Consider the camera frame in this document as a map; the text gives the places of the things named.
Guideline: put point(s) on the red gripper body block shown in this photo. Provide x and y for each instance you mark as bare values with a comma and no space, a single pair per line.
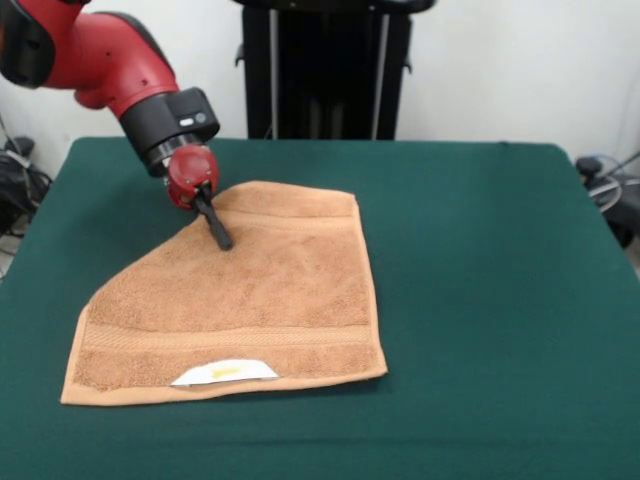
190,172

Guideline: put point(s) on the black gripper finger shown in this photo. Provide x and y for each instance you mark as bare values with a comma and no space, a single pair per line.
215,220

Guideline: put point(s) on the tan terry towel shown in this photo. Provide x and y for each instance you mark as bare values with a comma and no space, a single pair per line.
240,300

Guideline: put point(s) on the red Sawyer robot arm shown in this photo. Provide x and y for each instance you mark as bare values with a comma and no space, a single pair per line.
100,60

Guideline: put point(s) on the black vertical column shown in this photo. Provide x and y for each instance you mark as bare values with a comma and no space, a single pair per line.
325,75

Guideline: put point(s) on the dark green table cloth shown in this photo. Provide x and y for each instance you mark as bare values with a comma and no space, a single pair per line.
450,350

